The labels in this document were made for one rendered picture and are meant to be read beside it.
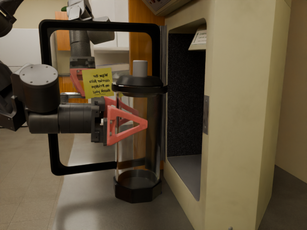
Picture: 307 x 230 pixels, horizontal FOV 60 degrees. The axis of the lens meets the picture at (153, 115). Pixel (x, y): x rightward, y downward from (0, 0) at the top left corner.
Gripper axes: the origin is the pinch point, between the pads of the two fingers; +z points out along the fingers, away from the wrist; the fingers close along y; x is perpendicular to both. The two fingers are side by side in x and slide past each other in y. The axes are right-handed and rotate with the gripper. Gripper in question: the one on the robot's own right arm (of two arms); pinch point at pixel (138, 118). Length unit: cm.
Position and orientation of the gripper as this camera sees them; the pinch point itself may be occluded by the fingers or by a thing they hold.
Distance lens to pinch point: 52.7
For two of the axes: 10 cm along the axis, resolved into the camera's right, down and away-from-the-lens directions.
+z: 9.7, 0.1, 2.4
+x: -0.6, 9.8, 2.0
